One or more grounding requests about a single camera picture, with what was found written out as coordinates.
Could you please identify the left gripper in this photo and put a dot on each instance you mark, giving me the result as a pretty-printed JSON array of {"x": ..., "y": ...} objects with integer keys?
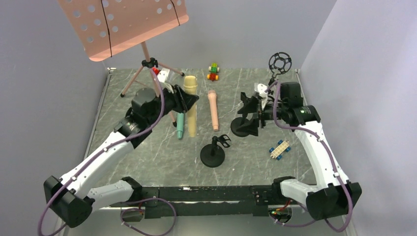
[{"x": 177, "y": 101}]

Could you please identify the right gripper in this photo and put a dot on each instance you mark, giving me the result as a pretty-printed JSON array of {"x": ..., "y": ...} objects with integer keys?
[{"x": 258, "y": 111}]

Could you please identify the yellow toy microphone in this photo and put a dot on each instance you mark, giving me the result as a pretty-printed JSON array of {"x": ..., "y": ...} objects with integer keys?
[{"x": 190, "y": 87}]

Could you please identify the black mic stand with clip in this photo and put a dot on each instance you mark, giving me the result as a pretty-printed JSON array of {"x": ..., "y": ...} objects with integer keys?
[{"x": 241, "y": 126}]

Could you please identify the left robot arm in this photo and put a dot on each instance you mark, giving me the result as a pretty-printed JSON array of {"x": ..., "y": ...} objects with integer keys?
[{"x": 73, "y": 196}]

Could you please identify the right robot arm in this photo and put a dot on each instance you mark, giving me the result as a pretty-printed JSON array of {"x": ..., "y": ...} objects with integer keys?
[{"x": 333, "y": 194}]

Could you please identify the pink music stand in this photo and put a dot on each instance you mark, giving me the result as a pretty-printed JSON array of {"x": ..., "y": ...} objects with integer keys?
[{"x": 108, "y": 27}]

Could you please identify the green toy microphone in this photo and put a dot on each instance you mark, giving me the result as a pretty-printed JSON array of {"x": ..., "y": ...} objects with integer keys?
[{"x": 180, "y": 125}]

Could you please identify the pink toy microphone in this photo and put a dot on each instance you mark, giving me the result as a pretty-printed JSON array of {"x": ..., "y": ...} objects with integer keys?
[{"x": 212, "y": 97}]

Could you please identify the green red brick car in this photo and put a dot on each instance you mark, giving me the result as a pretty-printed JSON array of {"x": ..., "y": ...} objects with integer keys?
[{"x": 213, "y": 72}]

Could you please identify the beige blue brick car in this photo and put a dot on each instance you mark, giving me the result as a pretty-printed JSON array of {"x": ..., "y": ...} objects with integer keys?
[{"x": 276, "y": 152}]

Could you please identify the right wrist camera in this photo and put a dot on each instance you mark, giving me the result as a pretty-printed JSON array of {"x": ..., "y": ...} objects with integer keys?
[{"x": 261, "y": 91}]

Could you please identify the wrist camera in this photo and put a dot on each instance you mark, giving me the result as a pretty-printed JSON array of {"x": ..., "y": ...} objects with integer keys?
[
  {"x": 164, "y": 75},
  {"x": 261, "y": 91}
]

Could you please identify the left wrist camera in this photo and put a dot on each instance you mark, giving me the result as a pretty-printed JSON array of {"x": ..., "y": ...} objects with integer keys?
[{"x": 164, "y": 75}]

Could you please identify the black shock-mount boom stand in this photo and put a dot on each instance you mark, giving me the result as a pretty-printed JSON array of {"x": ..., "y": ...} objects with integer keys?
[{"x": 279, "y": 64}]

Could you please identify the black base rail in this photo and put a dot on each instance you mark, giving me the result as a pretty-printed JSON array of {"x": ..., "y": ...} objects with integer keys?
[{"x": 256, "y": 200}]

